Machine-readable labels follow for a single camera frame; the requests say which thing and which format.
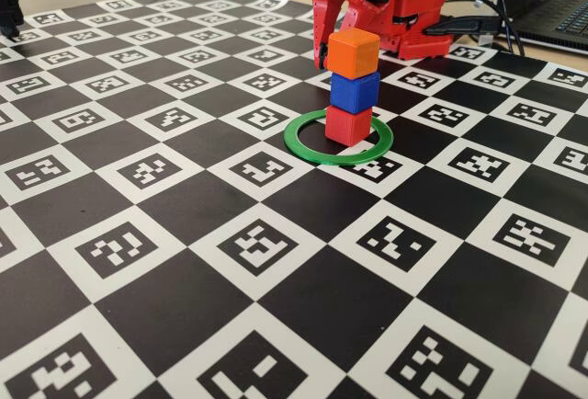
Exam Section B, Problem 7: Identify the red cube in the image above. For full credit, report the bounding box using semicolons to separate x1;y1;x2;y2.
323;104;372;146

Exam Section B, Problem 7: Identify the black laptop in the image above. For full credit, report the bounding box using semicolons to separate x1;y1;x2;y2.
498;0;588;55

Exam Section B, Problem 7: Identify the black power plug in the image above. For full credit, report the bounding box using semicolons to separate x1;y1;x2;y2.
423;16;501;37

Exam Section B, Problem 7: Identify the black tripod head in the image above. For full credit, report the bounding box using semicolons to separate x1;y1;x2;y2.
0;0;25;42

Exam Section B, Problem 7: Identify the blue cube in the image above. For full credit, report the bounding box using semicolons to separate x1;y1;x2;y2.
329;71;380;113

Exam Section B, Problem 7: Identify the black white marker mat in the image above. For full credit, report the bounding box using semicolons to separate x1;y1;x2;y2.
0;0;588;399

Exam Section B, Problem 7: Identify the orange cube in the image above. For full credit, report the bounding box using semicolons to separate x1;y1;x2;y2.
327;28;381;81

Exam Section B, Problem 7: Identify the green ring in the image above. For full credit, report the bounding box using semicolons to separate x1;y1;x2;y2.
283;108;395;168

